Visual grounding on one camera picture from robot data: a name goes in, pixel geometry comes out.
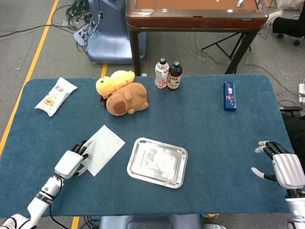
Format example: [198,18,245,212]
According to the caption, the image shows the black chair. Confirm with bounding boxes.
[280,106,305,163]

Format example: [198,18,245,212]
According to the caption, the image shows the black tripod stand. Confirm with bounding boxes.
[201,32,252,60]

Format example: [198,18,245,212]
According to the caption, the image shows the brown capybara plush toy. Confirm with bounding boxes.
[106,82,149,117]

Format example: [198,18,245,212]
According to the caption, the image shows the brown mahjong table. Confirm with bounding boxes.
[125,0,269,76]

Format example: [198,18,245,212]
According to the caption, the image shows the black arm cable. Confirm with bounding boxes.
[49,176,72,229]

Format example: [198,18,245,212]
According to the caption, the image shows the tangled black floor cables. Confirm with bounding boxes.
[64,0,101,52]

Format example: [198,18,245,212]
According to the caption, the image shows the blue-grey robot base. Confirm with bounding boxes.
[87,0,147,64]

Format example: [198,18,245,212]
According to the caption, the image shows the dark tea bottle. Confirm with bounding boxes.
[167,61,183,92]

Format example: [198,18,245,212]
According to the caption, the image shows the yellow duck plush toy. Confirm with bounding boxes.
[95,70,136,97]

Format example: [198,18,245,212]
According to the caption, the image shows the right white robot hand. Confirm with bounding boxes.
[251,140,305,189]

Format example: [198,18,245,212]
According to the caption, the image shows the seated person in black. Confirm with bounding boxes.
[266,9,305,46]

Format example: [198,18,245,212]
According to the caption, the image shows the silver metal tray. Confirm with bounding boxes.
[126,137,189,189]

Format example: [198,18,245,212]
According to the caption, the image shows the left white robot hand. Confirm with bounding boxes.
[54,140,94,180]

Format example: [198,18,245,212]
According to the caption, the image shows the white snack bag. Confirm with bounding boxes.
[34,77,78,117]

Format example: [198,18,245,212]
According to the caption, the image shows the blue rectangular box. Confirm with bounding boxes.
[223,81,238,112]

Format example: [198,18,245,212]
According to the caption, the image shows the clear pink-label water bottle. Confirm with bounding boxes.
[154,57,170,89]

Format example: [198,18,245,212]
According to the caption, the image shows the grey-blue robot torso base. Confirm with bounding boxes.
[99,214,203,229]

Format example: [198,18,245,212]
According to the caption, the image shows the white power strip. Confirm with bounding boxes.
[298,83,305,104]

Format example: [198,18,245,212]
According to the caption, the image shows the white paper towel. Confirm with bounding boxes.
[82,125,126,177]

